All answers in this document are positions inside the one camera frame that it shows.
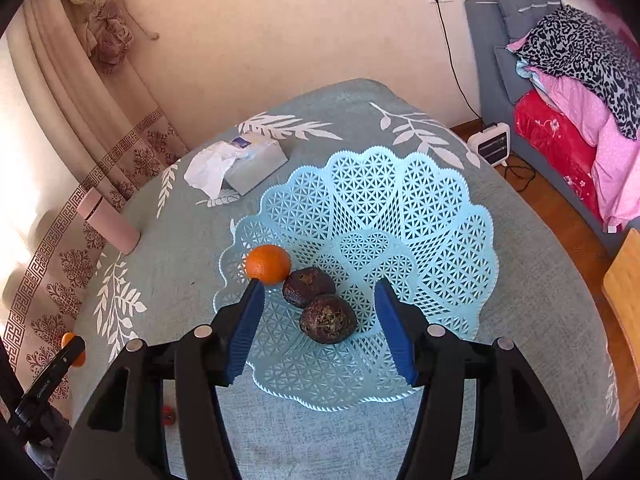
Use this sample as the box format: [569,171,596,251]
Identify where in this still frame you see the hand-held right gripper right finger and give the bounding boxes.
[374,279,583,480]

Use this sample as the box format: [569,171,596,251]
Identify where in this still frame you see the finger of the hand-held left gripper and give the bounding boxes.
[47,335,87,380]

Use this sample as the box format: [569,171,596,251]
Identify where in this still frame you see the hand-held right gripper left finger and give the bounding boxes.
[55,277,266,480]

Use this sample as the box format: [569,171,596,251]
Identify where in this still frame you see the orange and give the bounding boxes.
[244,244,292,285]
[60,332,87,367]

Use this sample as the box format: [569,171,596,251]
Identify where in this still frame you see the blue plastic lattice basket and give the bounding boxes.
[212,145,501,413]

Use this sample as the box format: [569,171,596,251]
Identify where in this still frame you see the dark brown avocado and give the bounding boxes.
[299,294,358,345]
[282,267,337,309]

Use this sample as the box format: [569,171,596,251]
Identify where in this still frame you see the teal leaf print tablecloth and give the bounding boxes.
[65,77,623,480]

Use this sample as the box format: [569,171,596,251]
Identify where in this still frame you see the pink bottle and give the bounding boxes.
[76,190,141,252]

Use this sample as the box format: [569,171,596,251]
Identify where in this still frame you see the tissue box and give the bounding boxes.
[184,131,289,200]

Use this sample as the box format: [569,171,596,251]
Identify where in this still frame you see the white space heater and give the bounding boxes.
[467,122,512,167]

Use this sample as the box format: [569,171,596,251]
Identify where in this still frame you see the red floral blanket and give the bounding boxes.
[514,91,608,218]

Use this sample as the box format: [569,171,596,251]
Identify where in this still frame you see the beige patterned curtain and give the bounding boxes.
[0,0,191,411]

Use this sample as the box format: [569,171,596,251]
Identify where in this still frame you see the pile of clothes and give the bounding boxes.
[525,65,640,228]

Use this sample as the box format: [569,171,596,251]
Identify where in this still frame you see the small grey cushion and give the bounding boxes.
[494,46,531,106]

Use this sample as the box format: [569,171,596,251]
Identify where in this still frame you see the grey headboard pillows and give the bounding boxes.
[465,0,631,256]

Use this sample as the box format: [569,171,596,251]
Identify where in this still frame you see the floral curtain tieback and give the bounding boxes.
[82,0,161,76]

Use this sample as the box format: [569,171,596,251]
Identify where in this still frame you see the leopard print blanket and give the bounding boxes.
[507,5,640,140]

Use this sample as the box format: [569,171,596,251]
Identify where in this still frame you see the large grey cushion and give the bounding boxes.
[490,0,581,43]

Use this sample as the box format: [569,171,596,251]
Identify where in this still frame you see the black power cable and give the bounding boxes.
[436,0,538,193]

